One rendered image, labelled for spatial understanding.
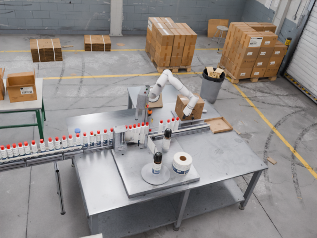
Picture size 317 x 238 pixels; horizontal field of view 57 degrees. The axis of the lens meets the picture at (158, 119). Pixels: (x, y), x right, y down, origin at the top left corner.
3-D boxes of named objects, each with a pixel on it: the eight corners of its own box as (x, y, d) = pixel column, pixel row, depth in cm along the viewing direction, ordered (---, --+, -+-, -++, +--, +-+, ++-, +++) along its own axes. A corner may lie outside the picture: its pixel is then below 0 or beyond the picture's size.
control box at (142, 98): (136, 108, 328) (137, 94, 317) (140, 100, 341) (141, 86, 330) (145, 110, 327) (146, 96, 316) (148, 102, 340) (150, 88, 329)
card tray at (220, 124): (213, 133, 381) (214, 131, 379) (204, 121, 400) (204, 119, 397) (232, 130, 392) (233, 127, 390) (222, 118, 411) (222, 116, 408)
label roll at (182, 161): (168, 167, 317) (170, 158, 308) (178, 158, 330) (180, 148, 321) (183, 177, 308) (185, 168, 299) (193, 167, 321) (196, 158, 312)
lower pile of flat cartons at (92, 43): (84, 51, 713) (84, 43, 700) (83, 42, 754) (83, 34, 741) (111, 51, 729) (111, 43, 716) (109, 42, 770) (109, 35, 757)
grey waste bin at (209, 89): (202, 106, 581) (208, 79, 544) (194, 94, 613) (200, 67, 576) (221, 104, 593) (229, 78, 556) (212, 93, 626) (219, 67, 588)
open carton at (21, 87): (8, 107, 383) (2, 82, 360) (8, 87, 419) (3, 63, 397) (39, 104, 397) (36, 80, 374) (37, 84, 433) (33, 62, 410)
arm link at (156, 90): (163, 89, 387) (156, 98, 382) (155, 84, 386) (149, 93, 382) (171, 76, 338) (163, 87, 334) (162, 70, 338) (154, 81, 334)
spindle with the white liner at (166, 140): (162, 152, 335) (166, 132, 317) (160, 147, 341) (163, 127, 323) (170, 151, 338) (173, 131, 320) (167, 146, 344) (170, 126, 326)
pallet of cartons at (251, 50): (232, 84, 666) (247, 36, 597) (216, 67, 728) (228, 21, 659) (275, 81, 704) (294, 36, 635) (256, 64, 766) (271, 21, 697)
